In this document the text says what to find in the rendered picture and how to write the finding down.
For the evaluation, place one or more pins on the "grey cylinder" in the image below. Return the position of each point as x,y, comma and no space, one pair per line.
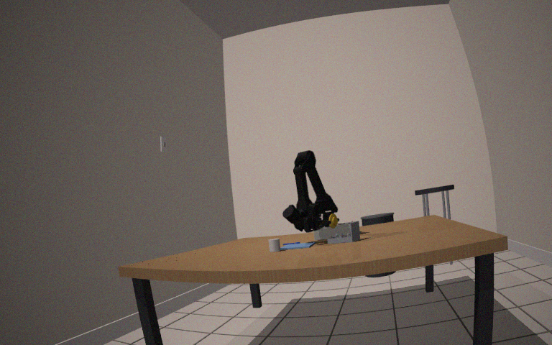
274,245

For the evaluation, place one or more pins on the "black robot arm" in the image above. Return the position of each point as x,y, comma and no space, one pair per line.
305,163

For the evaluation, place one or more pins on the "light blue flat mat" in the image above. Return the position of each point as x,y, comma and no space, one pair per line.
298,246

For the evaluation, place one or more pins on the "yellow round plate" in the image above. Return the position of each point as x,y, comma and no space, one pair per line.
333,220

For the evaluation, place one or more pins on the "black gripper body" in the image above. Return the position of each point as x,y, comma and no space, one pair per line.
308,223

